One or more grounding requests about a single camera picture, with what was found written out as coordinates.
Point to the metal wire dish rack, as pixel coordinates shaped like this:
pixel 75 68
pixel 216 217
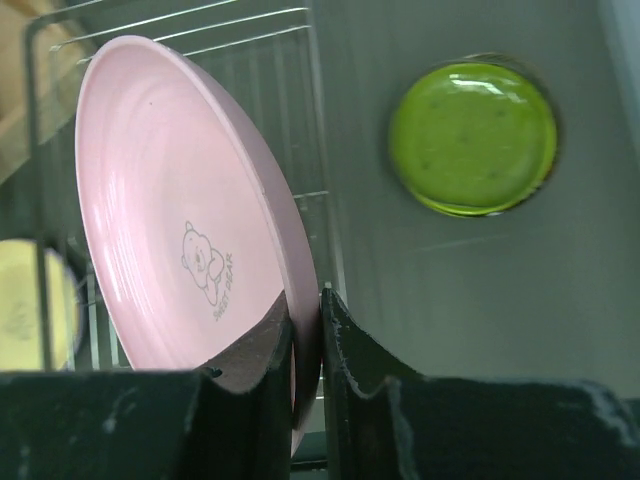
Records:
pixel 277 89

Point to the yellow plastic plate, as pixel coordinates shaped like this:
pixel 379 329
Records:
pixel 20 310

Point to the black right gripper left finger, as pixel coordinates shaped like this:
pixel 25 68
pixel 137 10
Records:
pixel 230 418

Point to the pink plastic plate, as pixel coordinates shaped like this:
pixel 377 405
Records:
pixel 192 229

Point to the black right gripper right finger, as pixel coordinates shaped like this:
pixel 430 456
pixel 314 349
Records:
pixel 385 420

